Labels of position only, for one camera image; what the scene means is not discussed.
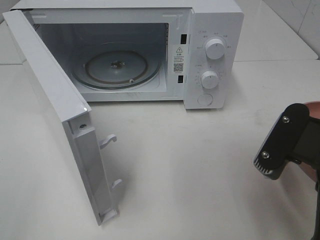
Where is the pink round plate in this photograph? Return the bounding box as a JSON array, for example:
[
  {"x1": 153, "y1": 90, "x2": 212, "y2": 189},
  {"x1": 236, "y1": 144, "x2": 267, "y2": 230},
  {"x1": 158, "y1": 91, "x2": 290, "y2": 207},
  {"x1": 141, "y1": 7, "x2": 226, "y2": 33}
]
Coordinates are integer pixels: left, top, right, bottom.
[{"x1": 300, "y1": 101, "x2": 320, "y2": 182}]

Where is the upper white round knob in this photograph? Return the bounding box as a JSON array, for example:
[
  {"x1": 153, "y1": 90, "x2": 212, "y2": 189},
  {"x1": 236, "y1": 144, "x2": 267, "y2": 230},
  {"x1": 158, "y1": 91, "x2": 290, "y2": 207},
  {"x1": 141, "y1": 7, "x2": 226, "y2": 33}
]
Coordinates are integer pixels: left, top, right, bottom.
[{"x1": 204, "y1": 37, "x2": 226, "y2": 60}]

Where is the white microwave door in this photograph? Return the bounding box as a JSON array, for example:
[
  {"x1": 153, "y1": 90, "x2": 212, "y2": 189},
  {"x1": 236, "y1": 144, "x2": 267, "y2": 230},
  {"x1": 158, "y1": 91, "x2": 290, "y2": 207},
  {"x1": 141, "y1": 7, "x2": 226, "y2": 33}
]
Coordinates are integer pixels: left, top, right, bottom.
[{"x1": 3, "y1": 10, "x2": 122, "y2": 226}]

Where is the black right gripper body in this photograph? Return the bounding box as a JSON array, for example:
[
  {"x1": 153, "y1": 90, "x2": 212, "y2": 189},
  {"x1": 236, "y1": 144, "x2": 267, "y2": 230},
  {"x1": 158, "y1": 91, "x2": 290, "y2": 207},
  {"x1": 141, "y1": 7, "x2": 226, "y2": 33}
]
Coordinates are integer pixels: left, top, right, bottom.
[{"x1": 308, "y1": 159, "x2": 320, "y2": 240}]

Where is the white warning label sticker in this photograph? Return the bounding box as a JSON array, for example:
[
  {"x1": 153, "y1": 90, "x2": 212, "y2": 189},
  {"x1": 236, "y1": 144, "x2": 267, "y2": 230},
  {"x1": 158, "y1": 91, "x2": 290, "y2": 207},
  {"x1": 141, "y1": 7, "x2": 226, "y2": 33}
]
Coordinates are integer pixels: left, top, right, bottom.
[{"x1": 171, "y1": 44, "x2": 188, "y2": 75}]

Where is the glass microwave turntable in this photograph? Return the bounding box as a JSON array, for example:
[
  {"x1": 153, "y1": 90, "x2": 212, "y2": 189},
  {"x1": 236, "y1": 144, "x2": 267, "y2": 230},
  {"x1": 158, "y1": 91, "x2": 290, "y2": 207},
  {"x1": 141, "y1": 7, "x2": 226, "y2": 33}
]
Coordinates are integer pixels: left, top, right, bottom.
[{"x1": 71, "y1": 42, "x2": 164, "y2": 90}]

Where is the white microwave oven body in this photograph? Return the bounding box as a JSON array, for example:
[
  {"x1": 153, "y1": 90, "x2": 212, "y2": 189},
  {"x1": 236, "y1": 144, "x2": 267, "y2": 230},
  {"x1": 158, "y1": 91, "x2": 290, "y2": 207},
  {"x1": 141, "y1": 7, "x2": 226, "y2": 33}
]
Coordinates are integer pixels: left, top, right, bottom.
[{"x1": 9, "y1": 0, "x2": 244, "y2": 110}]

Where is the lower white round knob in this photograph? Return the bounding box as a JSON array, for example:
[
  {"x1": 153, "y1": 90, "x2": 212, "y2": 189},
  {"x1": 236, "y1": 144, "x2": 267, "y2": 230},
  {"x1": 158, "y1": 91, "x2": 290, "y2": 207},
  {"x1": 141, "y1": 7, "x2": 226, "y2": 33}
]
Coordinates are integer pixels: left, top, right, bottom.
[{"x1": 200, "y1": 71, "x2": 220, "y2": 89}]

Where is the white round knob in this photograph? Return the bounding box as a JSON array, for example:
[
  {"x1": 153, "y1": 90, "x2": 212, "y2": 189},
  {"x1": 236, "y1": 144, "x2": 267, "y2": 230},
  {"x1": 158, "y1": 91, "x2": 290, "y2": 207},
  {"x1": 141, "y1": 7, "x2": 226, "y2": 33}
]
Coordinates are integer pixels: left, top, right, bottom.
[
  {"x1": 204, "y1": 37, "x2": 226, "y2": 60},
  {"x1": 200, "y1": 71, "x2": 220, "y2": 89}
]

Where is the white round door button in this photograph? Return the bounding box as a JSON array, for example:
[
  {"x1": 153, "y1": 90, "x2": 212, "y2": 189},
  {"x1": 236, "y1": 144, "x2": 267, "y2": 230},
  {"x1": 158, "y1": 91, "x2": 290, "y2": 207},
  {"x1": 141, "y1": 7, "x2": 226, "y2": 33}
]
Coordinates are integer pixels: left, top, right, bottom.
[{"x1": 197, "y1": 93, "x2": 214, "y2": 106}]

